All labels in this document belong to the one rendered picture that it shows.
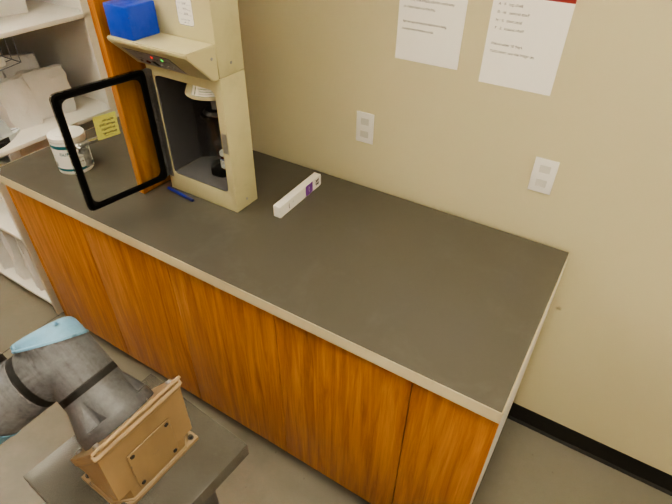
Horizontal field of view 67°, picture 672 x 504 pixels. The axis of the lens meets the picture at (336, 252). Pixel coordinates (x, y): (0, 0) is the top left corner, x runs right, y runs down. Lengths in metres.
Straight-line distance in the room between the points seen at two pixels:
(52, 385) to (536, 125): 1.39
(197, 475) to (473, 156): 1.23
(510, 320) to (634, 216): 0.50
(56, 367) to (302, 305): 0.66
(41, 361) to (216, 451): 0.40
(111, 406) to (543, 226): 1.36
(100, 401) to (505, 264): 1.18
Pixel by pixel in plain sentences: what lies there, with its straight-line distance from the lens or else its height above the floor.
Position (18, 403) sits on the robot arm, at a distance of 1.08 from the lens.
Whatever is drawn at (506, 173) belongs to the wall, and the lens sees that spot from 1.73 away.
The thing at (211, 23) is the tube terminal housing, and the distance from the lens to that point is 1.56.
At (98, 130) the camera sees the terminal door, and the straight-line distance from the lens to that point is 1.79.
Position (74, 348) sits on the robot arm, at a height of 1.23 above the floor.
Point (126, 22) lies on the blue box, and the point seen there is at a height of 1.56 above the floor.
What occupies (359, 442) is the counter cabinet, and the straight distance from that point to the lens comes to 1.74.
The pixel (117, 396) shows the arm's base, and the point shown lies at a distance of 1.03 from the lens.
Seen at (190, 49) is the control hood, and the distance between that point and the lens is 1.54.
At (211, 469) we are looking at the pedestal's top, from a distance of 1.16.
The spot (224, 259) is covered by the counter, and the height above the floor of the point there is 0.94.
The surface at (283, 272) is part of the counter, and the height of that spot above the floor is 0.94.
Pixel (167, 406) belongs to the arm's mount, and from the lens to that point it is 1.06.
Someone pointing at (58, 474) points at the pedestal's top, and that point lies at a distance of 1.26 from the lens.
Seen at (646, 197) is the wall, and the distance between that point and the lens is 1.69.
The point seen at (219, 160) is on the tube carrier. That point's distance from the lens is 1.85.
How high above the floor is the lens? 1.94
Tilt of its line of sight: 39 degrees down
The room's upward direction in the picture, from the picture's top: 1 degrees clockwise
